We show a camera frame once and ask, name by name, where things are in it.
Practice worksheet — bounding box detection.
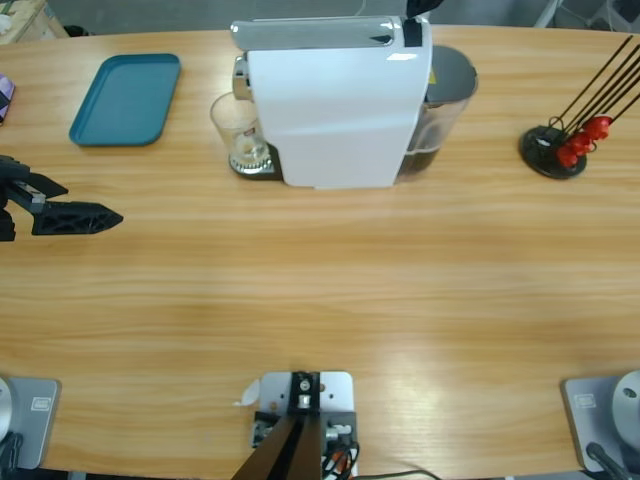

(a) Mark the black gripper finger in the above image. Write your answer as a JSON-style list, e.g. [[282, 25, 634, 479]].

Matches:
[[405, 0, 447, 19]]

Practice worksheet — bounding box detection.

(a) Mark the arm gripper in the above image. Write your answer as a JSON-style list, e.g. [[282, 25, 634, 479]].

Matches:
[[0, 155, 125, 244]]

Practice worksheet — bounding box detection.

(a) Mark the clear drinking glass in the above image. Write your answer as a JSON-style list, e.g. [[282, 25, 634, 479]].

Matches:
[[209, 91, 274, 174]]

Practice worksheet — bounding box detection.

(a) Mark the white capsule coffee machine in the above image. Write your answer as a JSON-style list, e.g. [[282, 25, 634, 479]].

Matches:
[[228, 14, 434, 192]]

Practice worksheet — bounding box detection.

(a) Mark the clear water tank black lid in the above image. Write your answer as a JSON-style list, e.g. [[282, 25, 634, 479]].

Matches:
[[397, 44, 479, 183]]

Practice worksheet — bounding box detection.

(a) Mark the teal plastic tray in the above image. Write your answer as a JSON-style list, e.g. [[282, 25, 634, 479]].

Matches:
[[68, 53, 182, 149]]

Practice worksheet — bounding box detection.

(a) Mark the purple patterned item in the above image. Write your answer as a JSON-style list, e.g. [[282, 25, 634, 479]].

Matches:
[[0, 73, 17, 125]]

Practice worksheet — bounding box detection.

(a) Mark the black capsule holder with rods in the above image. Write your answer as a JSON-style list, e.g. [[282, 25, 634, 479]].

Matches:
[[518, 34, 640, 181]]

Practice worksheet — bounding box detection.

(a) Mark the white paper tag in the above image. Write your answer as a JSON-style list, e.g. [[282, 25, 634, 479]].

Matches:
[[231, 378, 262, 409]]

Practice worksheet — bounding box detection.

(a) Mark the white metal frame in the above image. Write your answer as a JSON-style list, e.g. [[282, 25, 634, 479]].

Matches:
[[531, 0, 560, 29]]

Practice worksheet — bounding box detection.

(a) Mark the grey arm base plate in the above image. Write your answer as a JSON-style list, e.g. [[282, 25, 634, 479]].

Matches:
[[0, 377, 63, 471], [559, 374, 640, 474]]

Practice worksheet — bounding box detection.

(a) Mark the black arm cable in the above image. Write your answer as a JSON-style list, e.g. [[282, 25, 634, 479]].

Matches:
[[584, 442, 635, 480], [0, 432, 25, 471]]

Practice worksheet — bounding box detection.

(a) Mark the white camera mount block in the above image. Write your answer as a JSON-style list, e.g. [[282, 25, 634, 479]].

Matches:
[[248, 370, 359, 480]]

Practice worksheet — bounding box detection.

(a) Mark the dark camera post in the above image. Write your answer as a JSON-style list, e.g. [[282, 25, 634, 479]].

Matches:
[[230, 370, 322, 480]]

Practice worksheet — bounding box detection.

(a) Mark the black and orange cable bundle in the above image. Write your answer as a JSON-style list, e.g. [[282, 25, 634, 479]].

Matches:
[[319, 439, 361, 480]]

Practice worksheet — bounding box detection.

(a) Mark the thin black cable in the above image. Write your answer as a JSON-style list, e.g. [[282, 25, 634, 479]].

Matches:
[[367, 468, 444, 480]]

